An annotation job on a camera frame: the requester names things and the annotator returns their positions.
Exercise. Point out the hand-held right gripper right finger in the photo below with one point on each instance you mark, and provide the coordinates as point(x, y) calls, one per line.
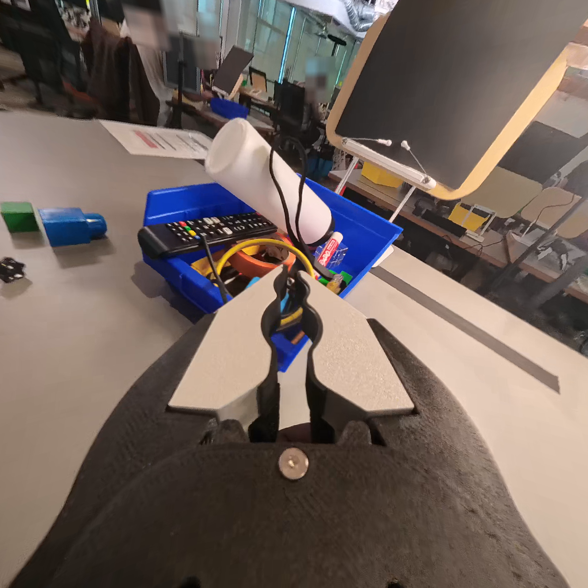
point(358, 367)

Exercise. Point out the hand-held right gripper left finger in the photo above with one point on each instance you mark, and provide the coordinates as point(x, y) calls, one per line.
point(220, 367)

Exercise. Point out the large blue plastic bin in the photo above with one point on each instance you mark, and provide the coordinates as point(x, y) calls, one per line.
point(367, 239)

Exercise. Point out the blue plastic block with knob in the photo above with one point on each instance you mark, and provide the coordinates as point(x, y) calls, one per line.
point(64, 227)

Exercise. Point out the black knob with screw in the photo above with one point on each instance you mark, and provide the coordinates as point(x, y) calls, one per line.
point(10, 269)

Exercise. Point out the green foam cube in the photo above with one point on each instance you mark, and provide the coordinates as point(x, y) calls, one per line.
point(18, 217)

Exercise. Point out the orange tape roll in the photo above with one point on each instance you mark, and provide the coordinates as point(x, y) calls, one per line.
point(257, 268)

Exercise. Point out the white red marker pen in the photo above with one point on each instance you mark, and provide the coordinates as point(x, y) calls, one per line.
point(330, 250)

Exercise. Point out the black remote control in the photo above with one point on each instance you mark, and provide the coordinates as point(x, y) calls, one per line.
point(206, 232)

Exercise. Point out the long wooden table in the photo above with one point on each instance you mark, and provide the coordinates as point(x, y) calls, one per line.
point(390, 197)

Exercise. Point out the yellow storage bin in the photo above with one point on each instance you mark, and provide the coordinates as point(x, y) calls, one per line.
point(381, 174)

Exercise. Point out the white plastic bottle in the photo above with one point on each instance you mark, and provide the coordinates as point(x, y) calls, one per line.
point(248, 170)

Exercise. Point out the white metal stand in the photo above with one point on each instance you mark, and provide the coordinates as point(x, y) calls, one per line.
point(390, 163)

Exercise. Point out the black metal stand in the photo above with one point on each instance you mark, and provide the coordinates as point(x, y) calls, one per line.
point(542, 243)

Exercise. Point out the rounded light panel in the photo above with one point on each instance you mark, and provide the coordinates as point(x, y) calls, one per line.
point(500, 193)

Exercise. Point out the white printed paper sheet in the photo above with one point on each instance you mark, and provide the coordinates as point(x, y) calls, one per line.
point(156, 140)

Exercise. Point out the rounded beige panel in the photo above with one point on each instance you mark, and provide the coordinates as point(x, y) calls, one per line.
point(551, 209)

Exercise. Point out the small blue bin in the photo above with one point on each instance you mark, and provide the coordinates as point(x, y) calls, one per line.
point(229, 108)

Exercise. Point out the open laptop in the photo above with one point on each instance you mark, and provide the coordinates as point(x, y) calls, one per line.
point(232, 69)

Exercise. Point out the dark panel with wooden edge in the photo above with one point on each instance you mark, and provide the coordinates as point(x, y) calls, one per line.
point(450, 82)

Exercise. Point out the yellow bin in white frame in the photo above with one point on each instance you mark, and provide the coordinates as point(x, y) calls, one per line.
point(468, 220)

